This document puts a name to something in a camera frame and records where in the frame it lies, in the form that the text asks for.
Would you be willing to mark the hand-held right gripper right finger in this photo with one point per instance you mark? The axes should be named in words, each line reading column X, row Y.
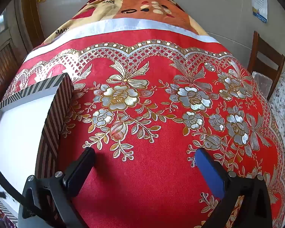
column 210, row 173

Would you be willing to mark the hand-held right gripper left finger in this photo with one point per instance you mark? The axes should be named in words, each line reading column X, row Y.
column 79, row 171

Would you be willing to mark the striped cardboard box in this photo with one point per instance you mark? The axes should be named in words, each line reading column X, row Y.
column 19, row 128

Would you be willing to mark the red floral tablecloth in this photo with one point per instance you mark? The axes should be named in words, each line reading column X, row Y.
column 144, row 171

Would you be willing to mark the floral cloth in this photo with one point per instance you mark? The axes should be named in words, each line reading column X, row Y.
column 283, row 104

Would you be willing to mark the clear plastic container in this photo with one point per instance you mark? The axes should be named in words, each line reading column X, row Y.
column 263, row 83

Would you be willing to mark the wooden slatted panel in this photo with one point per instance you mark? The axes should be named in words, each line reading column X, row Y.
column 4, row 71

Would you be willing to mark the wooden chair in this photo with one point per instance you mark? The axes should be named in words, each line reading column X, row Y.
column 258, row 52

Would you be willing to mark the window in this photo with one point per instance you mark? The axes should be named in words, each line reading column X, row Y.
column 0, row 26

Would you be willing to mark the printed blanket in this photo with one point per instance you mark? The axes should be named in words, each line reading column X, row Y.
column 104, row 7

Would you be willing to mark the wooden door frame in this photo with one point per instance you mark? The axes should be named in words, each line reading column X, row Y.
column 30, row 16

